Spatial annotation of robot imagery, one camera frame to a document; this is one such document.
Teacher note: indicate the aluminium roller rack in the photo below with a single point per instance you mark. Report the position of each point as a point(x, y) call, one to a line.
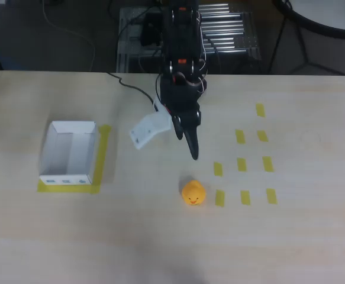
point(234, 35)

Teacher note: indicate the black device on rack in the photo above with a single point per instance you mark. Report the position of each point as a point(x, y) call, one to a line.
point(150, 29)

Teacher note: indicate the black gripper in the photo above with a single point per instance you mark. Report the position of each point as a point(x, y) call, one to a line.
point(187, 119)

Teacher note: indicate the short yellow tape strip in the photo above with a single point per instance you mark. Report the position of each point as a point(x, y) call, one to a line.
point(267, 164)
point(240, 136)
point(262, 135)
point(241, 164)
point(271, 196)
point(219, 198)
point(260, 110)
point(245, 197)
point(217, 169)

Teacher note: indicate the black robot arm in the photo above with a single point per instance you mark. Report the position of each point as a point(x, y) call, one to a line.
point(184, 44)

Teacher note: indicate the white gripper camera mount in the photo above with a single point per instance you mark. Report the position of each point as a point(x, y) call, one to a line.
point(148, 130)

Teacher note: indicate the yellow rubber duck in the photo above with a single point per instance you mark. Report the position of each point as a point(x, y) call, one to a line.
point(193, 192)

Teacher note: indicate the white open cardboard box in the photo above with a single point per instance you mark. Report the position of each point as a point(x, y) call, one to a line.
point(65, 127)

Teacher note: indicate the round white table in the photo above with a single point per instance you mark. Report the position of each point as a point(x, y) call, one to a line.
point(323, 14)

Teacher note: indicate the long yellow tape strip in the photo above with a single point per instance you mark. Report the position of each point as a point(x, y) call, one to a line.
point(102, 154)
point(68, 189)

